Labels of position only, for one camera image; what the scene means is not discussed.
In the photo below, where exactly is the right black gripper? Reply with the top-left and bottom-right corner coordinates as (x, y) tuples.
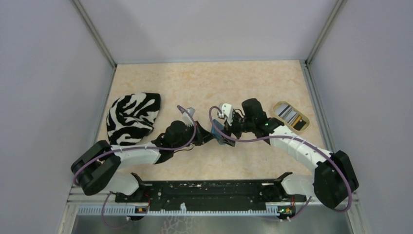
(219, 112), (255, 146)

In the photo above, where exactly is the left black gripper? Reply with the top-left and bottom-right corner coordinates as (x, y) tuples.
(173, 120), (216, 151)

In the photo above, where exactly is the blue card holder wallet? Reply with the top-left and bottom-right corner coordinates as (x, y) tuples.
(210, 119), (236, 147)

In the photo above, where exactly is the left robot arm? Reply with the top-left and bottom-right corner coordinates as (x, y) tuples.
(71, 120), (214, 202)

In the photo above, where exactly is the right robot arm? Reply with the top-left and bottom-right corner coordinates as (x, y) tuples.
(217, 98), (359, 209)

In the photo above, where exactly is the credit cards stack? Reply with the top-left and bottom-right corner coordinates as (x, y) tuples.
(274, 103), (308, 131)

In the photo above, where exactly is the cream oval card tray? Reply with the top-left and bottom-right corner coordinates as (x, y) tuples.
(271, 101), (310, 135)

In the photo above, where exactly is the zebra striped cloth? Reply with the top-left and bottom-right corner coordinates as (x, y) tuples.
(106, 93), (161, 146)

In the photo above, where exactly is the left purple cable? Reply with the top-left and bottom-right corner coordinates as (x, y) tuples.
(72, 105), (197, 230)

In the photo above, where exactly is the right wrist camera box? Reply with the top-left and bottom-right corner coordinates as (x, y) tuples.
(218, 103), (234, 126)

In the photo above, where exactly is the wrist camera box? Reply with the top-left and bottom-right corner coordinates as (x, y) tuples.
(218, 103), (234, 126)
(181, 107), (195, 126)

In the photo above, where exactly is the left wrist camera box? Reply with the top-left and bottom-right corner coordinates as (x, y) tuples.
(181, 107), (195, 126)

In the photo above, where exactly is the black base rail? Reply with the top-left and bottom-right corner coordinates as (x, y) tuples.
(115, 173), (307, 220)

